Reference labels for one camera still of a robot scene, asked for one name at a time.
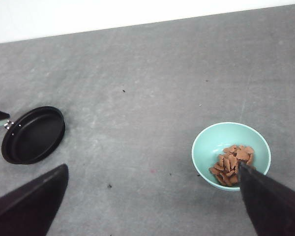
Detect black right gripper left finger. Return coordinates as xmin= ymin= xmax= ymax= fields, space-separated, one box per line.
xmin=0 ymin=164 xmax=69 ymax=236

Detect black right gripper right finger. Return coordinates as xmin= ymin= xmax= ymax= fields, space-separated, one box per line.
xmin=238 ymin=164 xmax=295 ymax=236

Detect black frying pan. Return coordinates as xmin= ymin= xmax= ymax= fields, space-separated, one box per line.
xmin=0 ymin=106 xmax=65 ymax=165

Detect brown beef pieces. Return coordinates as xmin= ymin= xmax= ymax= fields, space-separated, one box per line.
xmin=208 ymin=145 xmax=254 ymax=187

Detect mint green bowl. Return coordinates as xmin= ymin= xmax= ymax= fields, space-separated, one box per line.
xmin=191 ymin=122 xmax=271 ymax=192

